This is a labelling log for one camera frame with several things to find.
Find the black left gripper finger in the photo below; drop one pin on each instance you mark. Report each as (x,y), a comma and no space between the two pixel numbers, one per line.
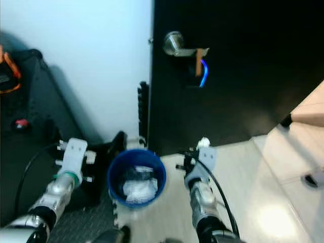
(120,143)

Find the white tissue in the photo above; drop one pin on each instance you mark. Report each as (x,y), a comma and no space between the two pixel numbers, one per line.
(203,143)

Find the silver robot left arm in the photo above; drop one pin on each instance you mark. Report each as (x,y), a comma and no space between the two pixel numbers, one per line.
(55,195)

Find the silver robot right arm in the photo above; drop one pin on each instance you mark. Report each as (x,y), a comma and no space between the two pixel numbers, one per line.
(202,207)

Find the blue bucket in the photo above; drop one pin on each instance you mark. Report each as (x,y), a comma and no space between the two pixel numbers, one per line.
(114,185)

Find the black foam puzzle mat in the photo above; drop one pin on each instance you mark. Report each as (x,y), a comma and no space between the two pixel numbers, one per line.
(96,217)
(143,114)

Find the crumpled white paper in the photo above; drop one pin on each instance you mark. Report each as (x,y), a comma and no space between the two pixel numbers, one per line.
(139,192)

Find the black equipment case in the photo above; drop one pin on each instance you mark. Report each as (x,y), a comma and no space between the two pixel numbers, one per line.
(40,126)

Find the robot left leg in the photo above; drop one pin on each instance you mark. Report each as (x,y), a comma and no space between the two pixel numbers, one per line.
(111,237)

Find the red knob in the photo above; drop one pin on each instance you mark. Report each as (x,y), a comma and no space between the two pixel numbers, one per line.
(22,123)

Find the black door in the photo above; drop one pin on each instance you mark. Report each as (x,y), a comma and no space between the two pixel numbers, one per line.
(248,76)

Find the orange black battery pack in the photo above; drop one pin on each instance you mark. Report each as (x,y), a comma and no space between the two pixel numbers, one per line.
(10,71)

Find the beige wooden furniture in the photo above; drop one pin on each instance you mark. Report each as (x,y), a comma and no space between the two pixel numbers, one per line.
(309,106)

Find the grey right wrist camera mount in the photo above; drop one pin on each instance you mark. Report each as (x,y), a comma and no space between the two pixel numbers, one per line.
(205,161)

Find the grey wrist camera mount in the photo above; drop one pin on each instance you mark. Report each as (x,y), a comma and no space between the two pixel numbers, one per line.
(76,154)
(205,161)

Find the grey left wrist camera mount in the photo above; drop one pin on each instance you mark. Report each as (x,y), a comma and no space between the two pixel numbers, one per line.
(76,154)

